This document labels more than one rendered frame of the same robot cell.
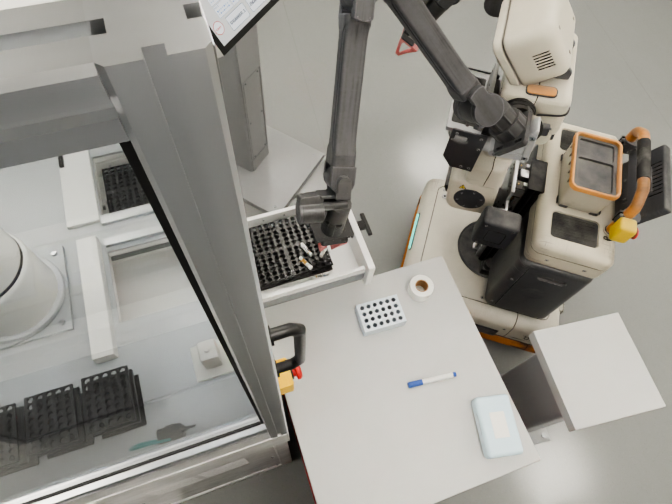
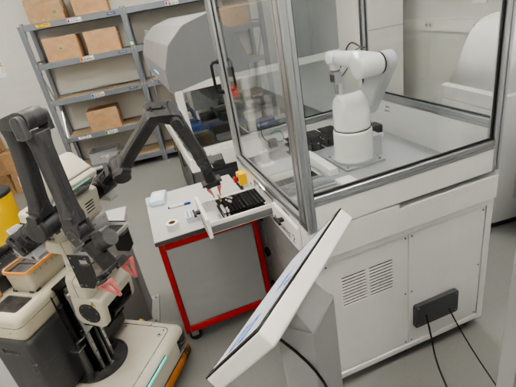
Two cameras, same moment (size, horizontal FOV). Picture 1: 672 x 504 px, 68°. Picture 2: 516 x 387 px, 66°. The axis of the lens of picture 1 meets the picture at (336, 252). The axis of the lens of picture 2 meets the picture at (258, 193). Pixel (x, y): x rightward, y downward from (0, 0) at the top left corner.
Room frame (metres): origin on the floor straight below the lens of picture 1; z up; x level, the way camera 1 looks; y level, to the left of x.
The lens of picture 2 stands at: (2.37, 0.59, 1.79)
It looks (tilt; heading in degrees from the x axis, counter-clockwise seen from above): 26 degrees down; 191
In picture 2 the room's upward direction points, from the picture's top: 11 degrees counter-clockwise
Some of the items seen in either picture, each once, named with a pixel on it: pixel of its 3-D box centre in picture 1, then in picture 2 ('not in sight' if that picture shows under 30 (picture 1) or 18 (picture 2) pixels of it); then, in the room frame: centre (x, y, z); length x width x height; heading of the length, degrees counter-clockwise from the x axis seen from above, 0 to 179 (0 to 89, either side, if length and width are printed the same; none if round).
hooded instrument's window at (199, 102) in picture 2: not in sight; (228, 89); (-1.13, -0.19, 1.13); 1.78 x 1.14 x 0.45; 26
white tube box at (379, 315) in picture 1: (380, 315); (196, 214); (0.50, -0.15, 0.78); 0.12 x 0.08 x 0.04; 114
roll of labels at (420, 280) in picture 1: (420, 288); (173, 225); (0.60, -0.26, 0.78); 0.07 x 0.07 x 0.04
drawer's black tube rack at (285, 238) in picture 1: (284, 252); (240, 206); (0.62, 0.14, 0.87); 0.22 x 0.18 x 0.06; 116
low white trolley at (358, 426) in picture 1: (375, 405); (210, 254); (0.33, -0.20, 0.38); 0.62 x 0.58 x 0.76; 26
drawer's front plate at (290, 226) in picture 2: not in sight; (286, 224); (0.85, 0.39, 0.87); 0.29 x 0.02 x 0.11; 26
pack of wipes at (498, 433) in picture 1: (496, 425); (158, 197); (0.24, -0.47, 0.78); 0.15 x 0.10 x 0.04; 14
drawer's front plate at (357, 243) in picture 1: (352, 233); (203, 216); (0.70, -0.04, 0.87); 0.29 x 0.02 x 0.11; 26
